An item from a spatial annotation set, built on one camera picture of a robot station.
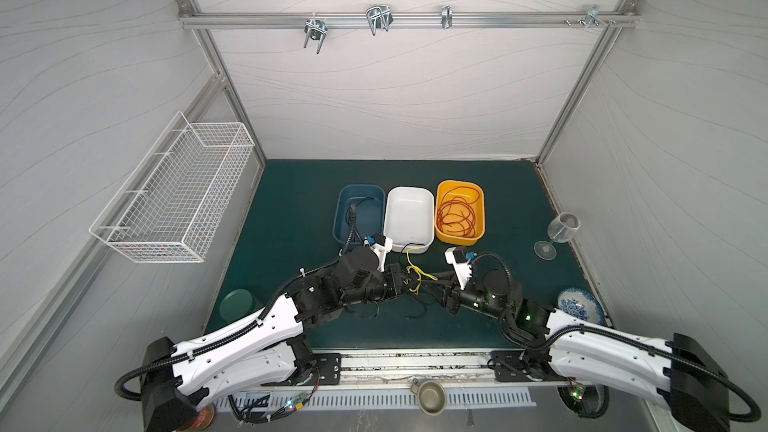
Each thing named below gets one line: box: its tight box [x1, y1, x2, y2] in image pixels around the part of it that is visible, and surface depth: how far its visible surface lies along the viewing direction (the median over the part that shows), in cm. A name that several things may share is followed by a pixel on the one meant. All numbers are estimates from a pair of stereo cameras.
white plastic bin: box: [384, 186, 435, 254], surface depth 103 cm
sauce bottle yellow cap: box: [191, 405, 215, 431], surface depth 64 cm
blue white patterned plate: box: [557, 288, 606, 326], surface depth 84 cm
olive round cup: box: [410, 378, 446, 417], surface depth 70 cm
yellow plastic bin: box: [435, 180, 485, 246], surface depth 106 cm
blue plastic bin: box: [333, 184, 386, 245], surface depth 106 cm
